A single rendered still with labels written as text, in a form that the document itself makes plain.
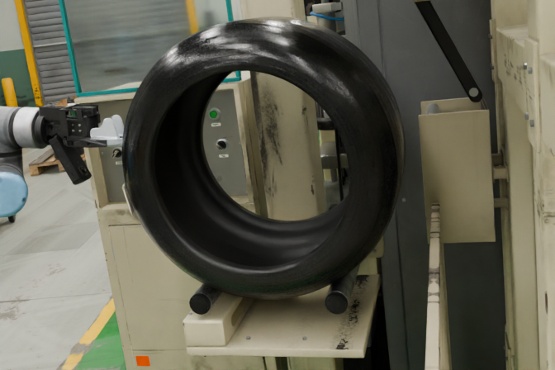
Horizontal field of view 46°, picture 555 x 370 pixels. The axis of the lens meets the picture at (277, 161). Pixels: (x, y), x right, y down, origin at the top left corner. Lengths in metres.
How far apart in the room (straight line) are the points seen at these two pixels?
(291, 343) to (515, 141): 0.64
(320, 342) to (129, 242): 1.02
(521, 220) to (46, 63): 10.09
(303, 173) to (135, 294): 0.90
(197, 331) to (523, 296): 0.74
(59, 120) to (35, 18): 9.74
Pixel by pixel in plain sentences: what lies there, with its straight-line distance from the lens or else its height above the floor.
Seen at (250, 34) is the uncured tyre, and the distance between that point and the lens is 1.19.
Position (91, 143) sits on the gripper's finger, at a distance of 1.41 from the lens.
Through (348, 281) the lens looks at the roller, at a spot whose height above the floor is 0.91.
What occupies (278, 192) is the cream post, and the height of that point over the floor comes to 1.02.
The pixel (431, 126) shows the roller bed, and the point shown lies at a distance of 1.45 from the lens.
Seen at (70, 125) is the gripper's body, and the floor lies 1.28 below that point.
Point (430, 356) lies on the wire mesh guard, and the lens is 0.90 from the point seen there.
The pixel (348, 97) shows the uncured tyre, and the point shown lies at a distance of 1.15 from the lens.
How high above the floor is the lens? 1.45
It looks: 13 degrees down
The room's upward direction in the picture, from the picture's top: 7 degrees counter-clockwise
